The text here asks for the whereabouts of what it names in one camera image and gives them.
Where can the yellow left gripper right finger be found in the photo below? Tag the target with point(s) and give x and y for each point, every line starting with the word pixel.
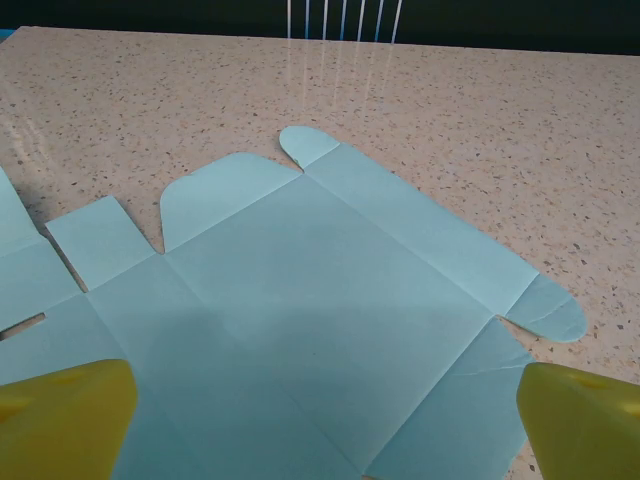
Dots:
pixel 580 430

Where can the light blue paper box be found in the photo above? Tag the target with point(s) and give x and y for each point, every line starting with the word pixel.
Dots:
pixel 300 275

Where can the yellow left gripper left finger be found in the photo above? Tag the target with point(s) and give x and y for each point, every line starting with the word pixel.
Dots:
pixel 65 425

